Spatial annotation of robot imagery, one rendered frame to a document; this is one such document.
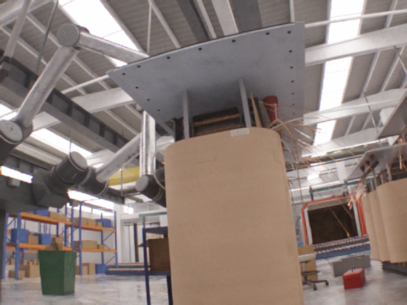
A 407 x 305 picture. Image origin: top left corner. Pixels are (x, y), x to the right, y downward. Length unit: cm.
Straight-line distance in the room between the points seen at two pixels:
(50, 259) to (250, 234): 489
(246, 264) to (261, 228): 13
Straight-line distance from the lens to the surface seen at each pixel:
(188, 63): 114
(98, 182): 260
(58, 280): 554
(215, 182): 99
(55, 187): 258
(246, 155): 99
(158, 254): 244
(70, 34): 186
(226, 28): 1100
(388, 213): 365
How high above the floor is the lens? 65
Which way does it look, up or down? 22 degrees up
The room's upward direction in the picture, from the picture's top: 6 degrees counter-clockwise
